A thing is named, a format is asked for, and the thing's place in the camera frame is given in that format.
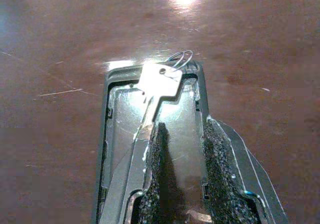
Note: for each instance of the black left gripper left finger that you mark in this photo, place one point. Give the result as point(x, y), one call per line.
point(140, 164)

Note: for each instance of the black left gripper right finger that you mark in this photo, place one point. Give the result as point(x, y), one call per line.
point(225, 174)

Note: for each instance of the silver key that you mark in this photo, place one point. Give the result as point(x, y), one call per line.
point(157, 84)

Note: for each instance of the black rectangular tray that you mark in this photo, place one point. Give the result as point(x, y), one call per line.
point(122, 114)

